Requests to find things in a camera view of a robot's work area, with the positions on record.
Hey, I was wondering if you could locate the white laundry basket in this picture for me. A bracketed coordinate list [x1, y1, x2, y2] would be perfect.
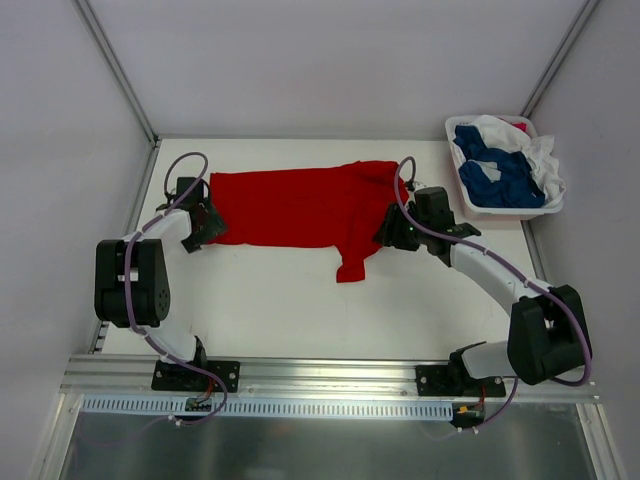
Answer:
[445, 115, 563, 221]

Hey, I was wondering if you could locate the red t shirt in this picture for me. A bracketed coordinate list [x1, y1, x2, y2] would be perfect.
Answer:
[209, 160, 409, 283]

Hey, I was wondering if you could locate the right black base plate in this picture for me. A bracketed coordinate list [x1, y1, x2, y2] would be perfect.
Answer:
[415, 363, 506, 398]

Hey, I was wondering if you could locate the aluminium mounting rail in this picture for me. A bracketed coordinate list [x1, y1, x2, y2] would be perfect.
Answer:
[58, 353, 601, 401]

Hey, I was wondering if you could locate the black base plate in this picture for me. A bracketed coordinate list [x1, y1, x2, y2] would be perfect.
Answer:
[151, 360, 241, 393]
[415, 363, 506, 398]

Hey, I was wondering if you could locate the white t shirt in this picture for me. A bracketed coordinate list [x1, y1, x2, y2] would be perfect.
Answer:
[470, 115, 566, 211]

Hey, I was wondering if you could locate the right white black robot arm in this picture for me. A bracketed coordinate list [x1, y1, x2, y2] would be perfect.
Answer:
[374, 187, 592, 396]

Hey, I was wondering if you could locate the blue t shirt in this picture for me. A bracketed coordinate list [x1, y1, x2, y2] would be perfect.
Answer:
[453, 125, 546, 209]

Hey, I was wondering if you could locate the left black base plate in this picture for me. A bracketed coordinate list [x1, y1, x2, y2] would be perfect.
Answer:
[151, 360, 241, 393]

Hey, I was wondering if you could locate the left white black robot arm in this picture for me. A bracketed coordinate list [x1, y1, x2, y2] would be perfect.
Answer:
[94, 177, 227, 390]

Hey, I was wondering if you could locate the white slotted cable duct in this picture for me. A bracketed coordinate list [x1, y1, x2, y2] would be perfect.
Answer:
[81, 395, 454, 422]

